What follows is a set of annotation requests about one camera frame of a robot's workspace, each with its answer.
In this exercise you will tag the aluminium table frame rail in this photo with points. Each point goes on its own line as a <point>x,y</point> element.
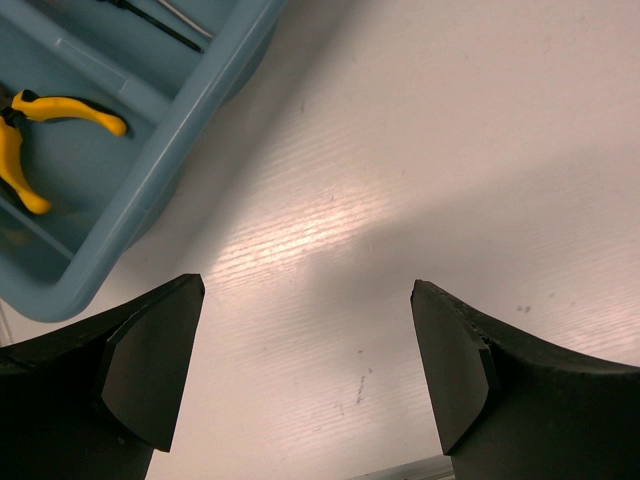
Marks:
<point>432,468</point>

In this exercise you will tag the red handled screwdriver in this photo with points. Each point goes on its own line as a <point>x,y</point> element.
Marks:
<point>128,6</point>

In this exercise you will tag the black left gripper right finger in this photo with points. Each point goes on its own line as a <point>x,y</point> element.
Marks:
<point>509,405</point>

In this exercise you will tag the yellow black needle-nose pliers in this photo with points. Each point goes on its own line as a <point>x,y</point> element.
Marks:
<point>19,110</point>

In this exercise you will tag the green handled screwdriver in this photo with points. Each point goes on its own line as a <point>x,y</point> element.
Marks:
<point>185,19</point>

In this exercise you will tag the teal compartment tray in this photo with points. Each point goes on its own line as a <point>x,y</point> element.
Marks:
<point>100,103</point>

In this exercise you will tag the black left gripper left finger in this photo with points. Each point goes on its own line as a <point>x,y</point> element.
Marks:
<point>97,398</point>

